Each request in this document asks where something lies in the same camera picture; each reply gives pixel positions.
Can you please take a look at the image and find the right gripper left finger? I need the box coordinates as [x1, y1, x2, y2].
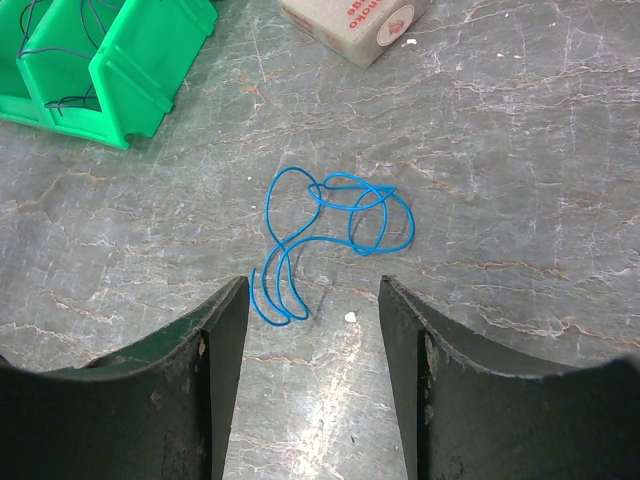
[1, 276, 249, 479]

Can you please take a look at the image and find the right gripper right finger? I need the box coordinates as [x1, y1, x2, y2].
[378, 276, 639, 479]

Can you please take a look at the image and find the blue thin cable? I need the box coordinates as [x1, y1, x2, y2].
[249, 165, 416, 327]

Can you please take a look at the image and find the purple thin cable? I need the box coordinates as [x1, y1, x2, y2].
[16, 0, 126, 117]

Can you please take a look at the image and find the green compartment tray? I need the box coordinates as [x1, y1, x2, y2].
[1, 0, 218, 149]

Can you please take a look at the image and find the small grey red box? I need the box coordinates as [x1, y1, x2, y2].
[279, 0, 432, 69]

